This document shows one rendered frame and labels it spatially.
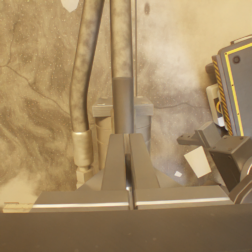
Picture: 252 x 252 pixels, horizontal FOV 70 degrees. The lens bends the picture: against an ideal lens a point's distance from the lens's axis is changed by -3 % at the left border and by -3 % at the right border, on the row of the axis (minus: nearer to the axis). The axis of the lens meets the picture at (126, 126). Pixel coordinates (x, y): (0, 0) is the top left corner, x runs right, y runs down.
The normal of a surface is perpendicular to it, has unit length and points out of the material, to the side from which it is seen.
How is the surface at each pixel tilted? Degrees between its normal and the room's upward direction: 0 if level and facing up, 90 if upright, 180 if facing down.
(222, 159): 66
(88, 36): 13
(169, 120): 0
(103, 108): 0
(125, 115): 9
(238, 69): 0
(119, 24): 22
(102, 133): 41
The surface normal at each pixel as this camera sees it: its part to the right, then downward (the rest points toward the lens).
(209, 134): 0.33, -0.02
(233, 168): -0.80, 0.52
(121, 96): -0.13, 0.32
